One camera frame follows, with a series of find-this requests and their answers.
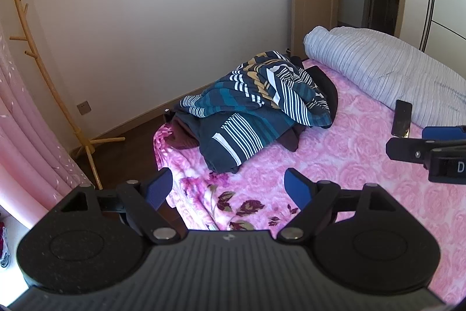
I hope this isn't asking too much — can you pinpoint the lilac striped quilt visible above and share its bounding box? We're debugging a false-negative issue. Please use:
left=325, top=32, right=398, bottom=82
left=303, top=26, right=466, bottom=127

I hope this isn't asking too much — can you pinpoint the black smartphone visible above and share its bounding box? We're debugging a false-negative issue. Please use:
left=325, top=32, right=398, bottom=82
left=391, top=100, right=413, bottom=137

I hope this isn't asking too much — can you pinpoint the wooden coat rack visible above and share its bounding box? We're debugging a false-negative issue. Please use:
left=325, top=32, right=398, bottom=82
left=0, top=0, right=126, bottom=189

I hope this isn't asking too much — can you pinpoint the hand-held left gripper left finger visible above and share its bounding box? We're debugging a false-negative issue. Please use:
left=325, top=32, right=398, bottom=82
left=51, top=167, right=190, bottom=245

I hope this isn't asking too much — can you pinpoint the white wardrobe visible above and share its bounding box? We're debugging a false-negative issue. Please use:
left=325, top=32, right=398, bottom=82
left=419, top=0, right=466, bottom=78

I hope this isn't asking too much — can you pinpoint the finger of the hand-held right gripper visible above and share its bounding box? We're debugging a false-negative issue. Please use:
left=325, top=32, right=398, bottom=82
left=386, top=138, right=466, bottom=169
left=422, top=126, right=466, bottom=141

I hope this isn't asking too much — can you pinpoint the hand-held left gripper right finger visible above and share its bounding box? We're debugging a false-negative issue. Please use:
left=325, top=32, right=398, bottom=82
left=276, top=168, right=405, bottom=244

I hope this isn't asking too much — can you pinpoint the navy striped shirt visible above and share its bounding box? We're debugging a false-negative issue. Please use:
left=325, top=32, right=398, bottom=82
left=174, top=50, right=333, bottom=174

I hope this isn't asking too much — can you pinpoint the pink floral blanket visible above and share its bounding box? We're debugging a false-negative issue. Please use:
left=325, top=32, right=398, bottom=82
left=153, top=58, right=466, bottom=311

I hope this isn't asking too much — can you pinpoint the pink curtain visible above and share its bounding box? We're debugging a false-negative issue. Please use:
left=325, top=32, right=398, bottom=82
left=0, top=23, right=93, bottom=224

